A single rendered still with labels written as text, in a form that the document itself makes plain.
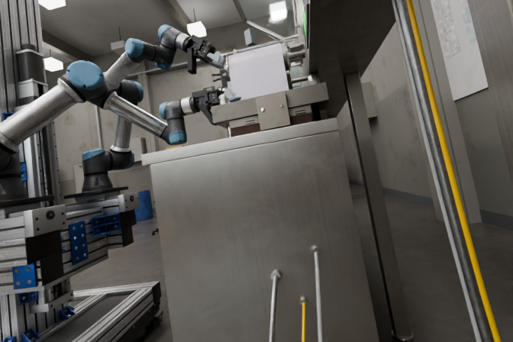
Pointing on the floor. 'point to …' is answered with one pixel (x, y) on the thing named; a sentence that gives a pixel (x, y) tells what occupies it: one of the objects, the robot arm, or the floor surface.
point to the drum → (145, 211)
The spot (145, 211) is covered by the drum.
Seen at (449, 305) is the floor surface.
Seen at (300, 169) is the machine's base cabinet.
